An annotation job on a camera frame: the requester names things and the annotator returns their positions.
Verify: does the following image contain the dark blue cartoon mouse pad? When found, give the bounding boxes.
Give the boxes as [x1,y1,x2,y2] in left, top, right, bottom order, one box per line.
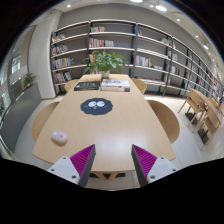
[80,98,113,115]

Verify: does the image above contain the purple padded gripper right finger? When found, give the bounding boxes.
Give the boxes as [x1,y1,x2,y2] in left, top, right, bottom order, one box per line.
[131,145,177,187]

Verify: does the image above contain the wooden chair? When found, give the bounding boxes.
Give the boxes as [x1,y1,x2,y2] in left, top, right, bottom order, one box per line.
[32,102,58,141]
[132,78,147,94]
[148,100,180,143]

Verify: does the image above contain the wooden chair near right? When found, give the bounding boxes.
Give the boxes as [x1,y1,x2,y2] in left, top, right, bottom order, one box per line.
[148,100,180,143]

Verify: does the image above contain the wooden chair far right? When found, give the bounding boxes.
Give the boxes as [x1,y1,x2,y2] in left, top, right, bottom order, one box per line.
[132,78,147,94]

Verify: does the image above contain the black book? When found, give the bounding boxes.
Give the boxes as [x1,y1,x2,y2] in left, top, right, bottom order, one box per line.
[74,81,100,91]

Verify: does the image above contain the white and pink computer mouse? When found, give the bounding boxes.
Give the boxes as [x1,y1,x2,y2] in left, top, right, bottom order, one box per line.
[51,130,68,144]

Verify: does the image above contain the grey metal bookshelf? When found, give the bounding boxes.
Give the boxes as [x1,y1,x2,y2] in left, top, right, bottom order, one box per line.
[51,19,223,99]

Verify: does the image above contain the wooden chairs at right table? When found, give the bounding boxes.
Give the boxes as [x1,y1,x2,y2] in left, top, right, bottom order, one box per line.
[184,89,222,146]

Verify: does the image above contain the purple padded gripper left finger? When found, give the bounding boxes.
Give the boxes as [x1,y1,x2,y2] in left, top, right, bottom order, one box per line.
[48,145,96,187]

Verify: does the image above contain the white and red book stack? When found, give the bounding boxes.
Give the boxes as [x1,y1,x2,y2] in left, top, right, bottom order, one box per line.
[101,79,130,92]

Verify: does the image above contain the green potted plant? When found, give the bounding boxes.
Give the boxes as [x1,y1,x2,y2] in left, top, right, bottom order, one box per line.
[83,50,125,79]

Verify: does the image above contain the wooden chair near left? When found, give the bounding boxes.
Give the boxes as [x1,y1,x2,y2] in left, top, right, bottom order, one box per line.
[32,102,58,141]

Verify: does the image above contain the small plant on left counter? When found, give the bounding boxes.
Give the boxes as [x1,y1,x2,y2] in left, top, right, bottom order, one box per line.
[23,73,35,88]

